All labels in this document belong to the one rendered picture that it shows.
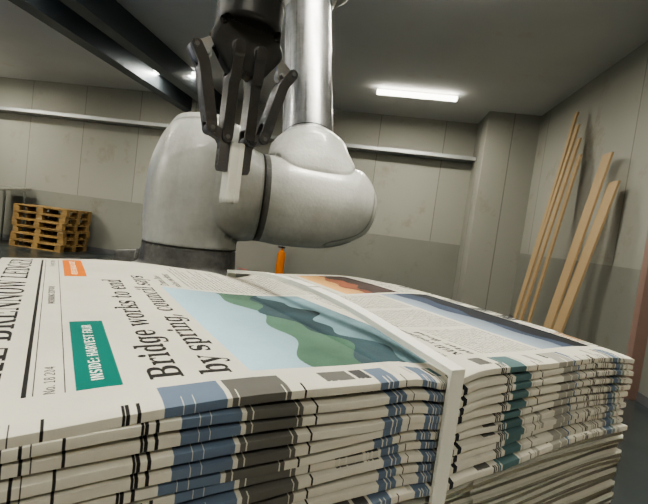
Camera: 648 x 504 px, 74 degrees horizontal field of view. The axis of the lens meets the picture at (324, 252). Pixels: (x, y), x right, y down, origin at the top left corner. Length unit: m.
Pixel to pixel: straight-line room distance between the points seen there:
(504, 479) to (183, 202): 0.55
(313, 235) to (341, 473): 0.58
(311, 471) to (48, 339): 0.11
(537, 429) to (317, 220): 0.52
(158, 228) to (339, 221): 0.29
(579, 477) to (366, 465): 0.19
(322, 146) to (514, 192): 7.04
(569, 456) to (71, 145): 10.34
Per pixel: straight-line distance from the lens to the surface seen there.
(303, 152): 0.75
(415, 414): 0.20
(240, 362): 0.17
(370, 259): 8.19
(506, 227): 7.67
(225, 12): 0.54
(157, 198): 0.71
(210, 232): 0.69
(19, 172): 11.14
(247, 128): 0.52
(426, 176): 8.31
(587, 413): 0.33
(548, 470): 0.31
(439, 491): 0.23
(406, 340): 0.22
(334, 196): 0.72
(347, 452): 0.18
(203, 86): 0.51
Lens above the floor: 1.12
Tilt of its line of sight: 3 degrees down
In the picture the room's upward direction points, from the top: 7 degrees clockwise
